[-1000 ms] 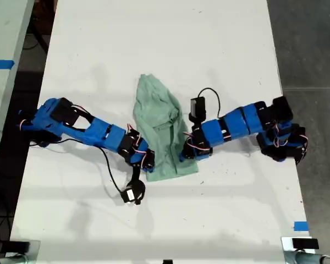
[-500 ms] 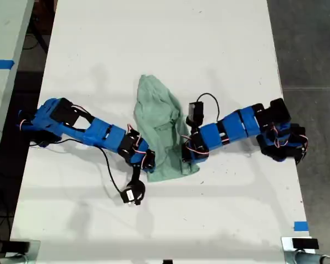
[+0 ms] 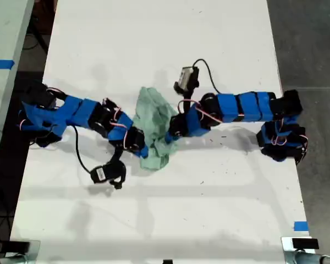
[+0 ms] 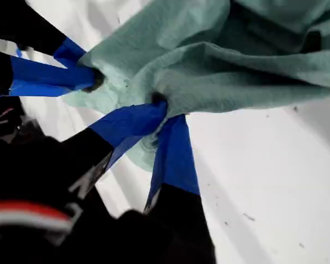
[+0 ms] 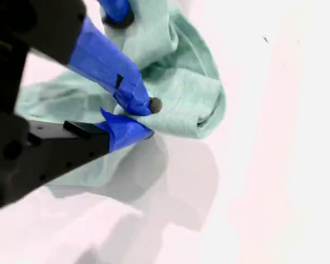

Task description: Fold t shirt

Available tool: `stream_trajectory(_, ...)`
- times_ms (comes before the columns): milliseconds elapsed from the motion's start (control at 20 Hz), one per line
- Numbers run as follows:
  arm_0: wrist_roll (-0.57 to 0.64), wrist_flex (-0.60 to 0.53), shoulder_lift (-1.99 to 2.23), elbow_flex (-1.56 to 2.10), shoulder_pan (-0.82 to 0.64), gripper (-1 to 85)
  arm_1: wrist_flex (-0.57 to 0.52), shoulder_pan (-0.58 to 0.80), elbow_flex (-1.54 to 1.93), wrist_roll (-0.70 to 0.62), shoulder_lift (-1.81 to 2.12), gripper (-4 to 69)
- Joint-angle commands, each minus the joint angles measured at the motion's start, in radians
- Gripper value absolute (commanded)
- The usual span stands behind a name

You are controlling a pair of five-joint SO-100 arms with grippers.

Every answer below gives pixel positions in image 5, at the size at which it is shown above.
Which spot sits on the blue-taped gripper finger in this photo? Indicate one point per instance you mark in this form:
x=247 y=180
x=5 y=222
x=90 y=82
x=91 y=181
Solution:
x=121 y=132
x=107 y=68
x=116 y=11

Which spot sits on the pale green T-shirt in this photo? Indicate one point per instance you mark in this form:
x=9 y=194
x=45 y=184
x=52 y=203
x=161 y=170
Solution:
x=181 y=96

